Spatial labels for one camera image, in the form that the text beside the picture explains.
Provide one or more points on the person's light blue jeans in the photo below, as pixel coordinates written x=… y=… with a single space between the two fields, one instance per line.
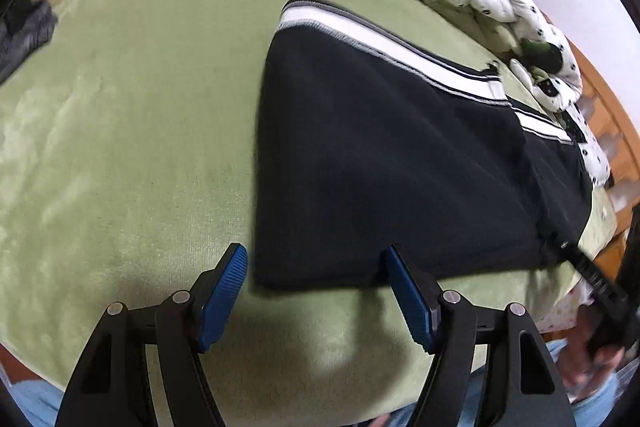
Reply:
x=587 y=409

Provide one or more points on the white floral pillow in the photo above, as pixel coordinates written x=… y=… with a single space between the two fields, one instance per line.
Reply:
x=592 y=152

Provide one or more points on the person's right hand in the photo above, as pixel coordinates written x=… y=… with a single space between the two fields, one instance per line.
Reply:
x=580 y=357

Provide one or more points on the green plush bed blanket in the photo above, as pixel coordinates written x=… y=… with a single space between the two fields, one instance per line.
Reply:
x=125 y=132

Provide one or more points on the black pants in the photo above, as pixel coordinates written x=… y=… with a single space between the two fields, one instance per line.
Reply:
x=375 y=157

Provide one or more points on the grey jeans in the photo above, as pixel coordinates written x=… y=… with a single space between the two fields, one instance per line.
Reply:
x=25 y=37

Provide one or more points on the star print cloth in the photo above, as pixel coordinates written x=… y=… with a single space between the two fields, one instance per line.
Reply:
x=560 y=312

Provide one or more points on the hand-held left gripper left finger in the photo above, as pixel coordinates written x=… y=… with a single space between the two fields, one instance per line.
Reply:
x=225 y=292

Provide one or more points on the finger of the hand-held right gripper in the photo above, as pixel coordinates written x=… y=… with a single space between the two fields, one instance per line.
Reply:
x=595 y=274

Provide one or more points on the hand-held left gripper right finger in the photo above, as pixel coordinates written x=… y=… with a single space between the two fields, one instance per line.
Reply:
x=407 y=297

